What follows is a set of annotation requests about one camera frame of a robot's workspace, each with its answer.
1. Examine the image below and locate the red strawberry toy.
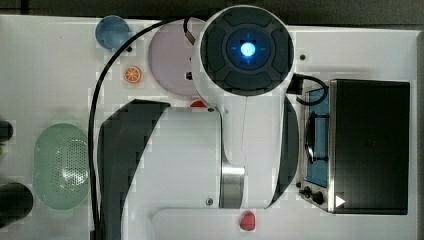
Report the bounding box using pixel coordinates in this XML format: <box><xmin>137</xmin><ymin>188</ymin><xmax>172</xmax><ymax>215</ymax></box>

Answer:
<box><xmin>239</xmin><ymin>211</ymin><xmax>256</xmax><ymax>231</ymax></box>

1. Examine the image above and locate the blue cup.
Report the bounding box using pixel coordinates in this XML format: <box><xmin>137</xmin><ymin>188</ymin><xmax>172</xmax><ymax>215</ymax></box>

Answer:
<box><xmin>95</xmin><ymin>15</ymin><xmax>131</xmax><ymax>52</ymax></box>

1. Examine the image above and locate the black toaster oven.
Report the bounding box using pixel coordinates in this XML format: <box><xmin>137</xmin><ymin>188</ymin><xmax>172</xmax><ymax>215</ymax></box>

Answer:
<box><xmin>297</xmin><ymin>79</ymin><xmax>410</xmax><ymax>215</ymax></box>

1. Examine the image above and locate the black cylinder lower left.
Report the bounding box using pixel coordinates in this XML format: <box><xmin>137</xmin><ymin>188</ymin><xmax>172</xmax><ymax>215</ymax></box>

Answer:
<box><xmin>0</xmin><ymin>182</ymin><xmax>34</xmax><ymax>228</ymax></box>

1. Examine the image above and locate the pink round plate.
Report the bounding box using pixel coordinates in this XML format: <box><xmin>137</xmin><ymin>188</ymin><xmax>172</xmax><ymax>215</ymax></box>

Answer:
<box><xmin>148</xmin><ymin>20</ymin><xmax>197</xmax><ymax>98</ymax></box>

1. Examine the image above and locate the black cylinder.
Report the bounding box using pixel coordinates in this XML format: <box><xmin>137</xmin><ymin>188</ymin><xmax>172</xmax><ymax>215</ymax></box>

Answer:
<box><xmin>0</xmin><ymin>120</ymin><xmax>14</xmax><ymax>142</ymax></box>
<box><xmin>0</xmin><ymin>182</ymin><xmax>34</xmax><ymax>228</ymax></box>

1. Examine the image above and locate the orange slice toy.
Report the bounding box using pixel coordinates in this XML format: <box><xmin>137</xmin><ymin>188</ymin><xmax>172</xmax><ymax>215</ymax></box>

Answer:
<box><xmin>124</xmin><ymin>66</ymin><xmax>142</xmax><ymax>83</ymax></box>

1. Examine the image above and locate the black cylinder upper left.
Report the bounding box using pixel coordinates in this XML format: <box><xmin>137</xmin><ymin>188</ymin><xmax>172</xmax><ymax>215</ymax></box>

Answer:
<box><xmin>0</xmin><ymin>120</ymin><xmax>14</xmax><ymax>142</ymax></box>

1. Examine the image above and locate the green oval strainer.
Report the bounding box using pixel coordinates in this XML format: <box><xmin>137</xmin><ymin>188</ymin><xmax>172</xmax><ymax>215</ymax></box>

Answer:
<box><xmin>33</xmin><ymin>123</ymin><xmax>89</xmax><ymax>210</ymax></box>

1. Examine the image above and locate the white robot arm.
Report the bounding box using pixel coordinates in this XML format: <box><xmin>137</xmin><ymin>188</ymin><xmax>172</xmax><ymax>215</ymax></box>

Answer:
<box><xmin>90</xmin><ymin>5</ymin><xmax>299</xmax><ymax>240</ymax></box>

